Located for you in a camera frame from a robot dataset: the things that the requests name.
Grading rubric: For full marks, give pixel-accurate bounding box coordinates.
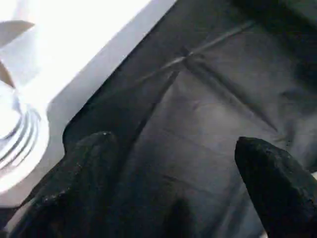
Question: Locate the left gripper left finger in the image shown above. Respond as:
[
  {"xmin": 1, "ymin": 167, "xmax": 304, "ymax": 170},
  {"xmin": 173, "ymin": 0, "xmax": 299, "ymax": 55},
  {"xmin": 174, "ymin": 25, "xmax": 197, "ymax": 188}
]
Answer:
[{"xmin": 9, "ymin": 131, "xmax": 120, "ymax": 238}]

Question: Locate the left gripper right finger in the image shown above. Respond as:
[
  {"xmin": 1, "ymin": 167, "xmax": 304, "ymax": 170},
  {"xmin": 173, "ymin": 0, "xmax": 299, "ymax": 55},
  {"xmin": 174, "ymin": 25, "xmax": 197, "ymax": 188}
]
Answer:
[{"xmin": 234, "ymin": 136, "xmax": 317, "ymax": 238}]

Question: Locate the white plastic table leg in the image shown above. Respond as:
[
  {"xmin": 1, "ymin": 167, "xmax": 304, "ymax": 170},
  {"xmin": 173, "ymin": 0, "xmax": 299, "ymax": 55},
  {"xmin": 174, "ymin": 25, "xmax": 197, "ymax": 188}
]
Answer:
[{"xmin": 0, "ymin": 83, "xmax": 43, "ymax": 172}]

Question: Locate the white plastic table top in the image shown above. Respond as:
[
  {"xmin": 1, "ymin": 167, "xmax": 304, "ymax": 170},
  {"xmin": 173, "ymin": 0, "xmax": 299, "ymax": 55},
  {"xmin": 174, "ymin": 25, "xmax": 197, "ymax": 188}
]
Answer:
[{"xmin": 0, "ymin": 0, "xmax": 179, "ymax": 208}]

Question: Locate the black work mat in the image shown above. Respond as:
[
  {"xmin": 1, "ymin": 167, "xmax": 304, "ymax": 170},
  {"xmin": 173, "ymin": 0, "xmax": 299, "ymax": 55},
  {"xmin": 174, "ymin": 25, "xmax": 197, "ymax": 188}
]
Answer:
[{"xmin": 22, "ymin": 0, "xmax": 317, "ymax": 238}]

